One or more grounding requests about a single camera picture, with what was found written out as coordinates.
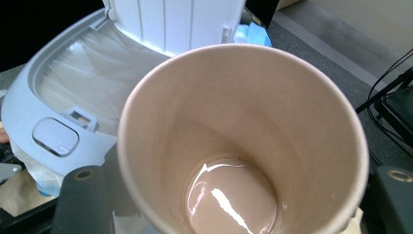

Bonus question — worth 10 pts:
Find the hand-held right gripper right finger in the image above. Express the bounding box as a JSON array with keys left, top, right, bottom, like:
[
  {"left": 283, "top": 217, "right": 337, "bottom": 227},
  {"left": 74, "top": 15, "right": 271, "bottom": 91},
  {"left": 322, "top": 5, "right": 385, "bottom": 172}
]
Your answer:
[{"left": 366, "top": 165, "right": 413, "bottom": 234}]

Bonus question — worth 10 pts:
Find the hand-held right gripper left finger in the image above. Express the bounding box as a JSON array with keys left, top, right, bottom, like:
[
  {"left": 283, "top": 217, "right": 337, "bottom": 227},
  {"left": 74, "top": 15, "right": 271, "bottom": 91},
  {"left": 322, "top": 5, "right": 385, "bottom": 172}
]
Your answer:
[{"left": 50, "top": 144, "right": 140, "bottom": 234}]

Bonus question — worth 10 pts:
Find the grey and white trash can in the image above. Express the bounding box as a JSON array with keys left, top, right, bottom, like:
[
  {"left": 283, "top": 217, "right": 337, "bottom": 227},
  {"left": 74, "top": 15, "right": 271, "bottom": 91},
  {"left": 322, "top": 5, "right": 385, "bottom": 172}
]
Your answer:
[{"left": 0, "top": 0, "right": 247, "bottom": 178}]

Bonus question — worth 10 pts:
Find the brown paper cup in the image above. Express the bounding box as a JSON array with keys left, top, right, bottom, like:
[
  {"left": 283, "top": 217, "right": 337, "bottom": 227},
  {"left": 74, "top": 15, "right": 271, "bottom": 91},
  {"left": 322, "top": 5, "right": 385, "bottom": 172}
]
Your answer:
[{"left": 116, "top": 43, "right": 370, "bottom": 234}]

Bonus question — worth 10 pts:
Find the black folding chair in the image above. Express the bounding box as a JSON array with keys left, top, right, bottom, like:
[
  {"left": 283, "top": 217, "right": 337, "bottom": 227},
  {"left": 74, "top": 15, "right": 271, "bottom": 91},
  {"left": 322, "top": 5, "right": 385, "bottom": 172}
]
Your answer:
[{"left": 355, "top": 66, "right": 413, "bottom": 157}]

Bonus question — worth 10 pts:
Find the black power cable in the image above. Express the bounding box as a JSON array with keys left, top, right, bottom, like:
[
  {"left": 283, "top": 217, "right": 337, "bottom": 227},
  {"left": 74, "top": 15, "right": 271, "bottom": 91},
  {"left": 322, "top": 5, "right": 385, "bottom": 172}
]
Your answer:
[{"left": 366, "top": 48, "right": 413, "bottom": 157}]

